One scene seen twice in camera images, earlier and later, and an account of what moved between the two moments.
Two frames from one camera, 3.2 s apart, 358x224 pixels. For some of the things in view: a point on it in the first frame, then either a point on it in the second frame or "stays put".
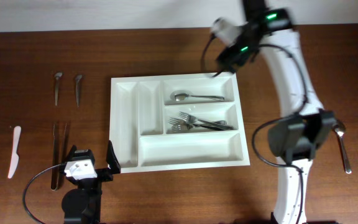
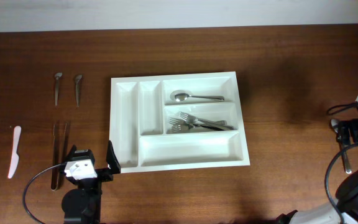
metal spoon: [183, 96] stays put
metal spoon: [339, 128] stays put
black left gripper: [107, 174] stays put
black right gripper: [240, 58] to [356, 125]
